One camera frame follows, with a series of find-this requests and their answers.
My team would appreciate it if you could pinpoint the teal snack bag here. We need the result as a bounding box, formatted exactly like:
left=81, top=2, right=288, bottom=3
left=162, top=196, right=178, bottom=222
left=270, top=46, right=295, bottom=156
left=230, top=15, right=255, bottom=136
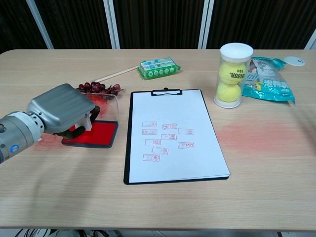
left=241, top=56, right=296, bottom=107

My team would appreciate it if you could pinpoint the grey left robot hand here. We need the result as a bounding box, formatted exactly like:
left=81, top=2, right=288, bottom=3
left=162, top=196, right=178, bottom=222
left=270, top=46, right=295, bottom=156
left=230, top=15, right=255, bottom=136
left=26, top=83, right=102, bottom=140

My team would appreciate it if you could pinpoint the white partition post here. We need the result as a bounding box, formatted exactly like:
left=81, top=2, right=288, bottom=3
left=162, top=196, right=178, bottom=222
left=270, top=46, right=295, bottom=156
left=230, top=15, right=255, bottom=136
left=26, top=0, right=54, bottom=49
left=198, top=0, right=215, bottom=49
left=103, top=0, right=121, bottom=49
left=305, top=32, right=316, bottom=50

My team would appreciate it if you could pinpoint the clear tennis ball tube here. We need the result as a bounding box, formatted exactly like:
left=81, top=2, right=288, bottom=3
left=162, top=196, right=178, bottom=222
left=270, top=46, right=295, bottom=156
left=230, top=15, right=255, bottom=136
left=213, top=42, right=254, bottom=109

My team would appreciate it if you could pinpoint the green tissue pack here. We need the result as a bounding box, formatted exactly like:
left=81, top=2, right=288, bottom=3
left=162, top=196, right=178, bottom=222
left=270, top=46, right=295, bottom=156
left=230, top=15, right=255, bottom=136
left=137, top=57, right=181, bottom=80

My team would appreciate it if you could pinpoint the white round table cap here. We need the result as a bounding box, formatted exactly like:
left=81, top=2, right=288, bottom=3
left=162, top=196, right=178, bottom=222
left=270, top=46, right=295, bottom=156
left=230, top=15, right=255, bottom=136
left=283, top=56, right=306, bottom=67

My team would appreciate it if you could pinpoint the black clipboard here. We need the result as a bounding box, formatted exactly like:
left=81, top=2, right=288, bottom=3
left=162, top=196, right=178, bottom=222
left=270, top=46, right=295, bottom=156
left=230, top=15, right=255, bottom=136
left=123, top=87, right=232, bottom=185

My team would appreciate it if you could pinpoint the plain yellow tennis ball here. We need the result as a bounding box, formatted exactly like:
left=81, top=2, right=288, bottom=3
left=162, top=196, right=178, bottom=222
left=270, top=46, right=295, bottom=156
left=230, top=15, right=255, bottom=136
left=216, top=81, right=241, bottom=103

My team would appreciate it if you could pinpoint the red rubber stamp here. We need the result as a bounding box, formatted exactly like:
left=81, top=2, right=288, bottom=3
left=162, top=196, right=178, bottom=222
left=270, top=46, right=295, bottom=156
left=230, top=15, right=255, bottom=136
left=74, top=115, right=93, bottom=131

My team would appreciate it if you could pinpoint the yellow tennis ball with print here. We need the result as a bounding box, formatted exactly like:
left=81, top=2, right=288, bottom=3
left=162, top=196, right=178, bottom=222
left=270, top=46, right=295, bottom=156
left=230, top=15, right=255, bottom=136
left=218, top=61, right=247, bottom=81

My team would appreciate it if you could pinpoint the red ink pad case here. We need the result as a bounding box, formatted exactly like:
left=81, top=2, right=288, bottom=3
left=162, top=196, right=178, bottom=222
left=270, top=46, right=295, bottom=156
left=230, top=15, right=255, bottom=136
left=61, top=92, right=120, bottom=149

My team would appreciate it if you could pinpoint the thin wooden stick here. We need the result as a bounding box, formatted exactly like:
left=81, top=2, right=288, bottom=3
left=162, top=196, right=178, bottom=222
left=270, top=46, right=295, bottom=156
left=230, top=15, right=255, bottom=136
left=94, top=66, right=140, bottom=82

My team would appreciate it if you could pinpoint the dark red grape bunch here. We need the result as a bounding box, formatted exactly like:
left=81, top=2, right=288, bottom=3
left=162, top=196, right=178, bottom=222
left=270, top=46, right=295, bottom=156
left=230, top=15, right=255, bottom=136
left=77, top=81, right=124, bottom=96

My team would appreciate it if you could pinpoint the white stamped paper sheet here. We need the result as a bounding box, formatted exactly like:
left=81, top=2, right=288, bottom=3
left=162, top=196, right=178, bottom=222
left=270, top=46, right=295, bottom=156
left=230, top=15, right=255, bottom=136
left=128, top=90, right=231, bottom=184

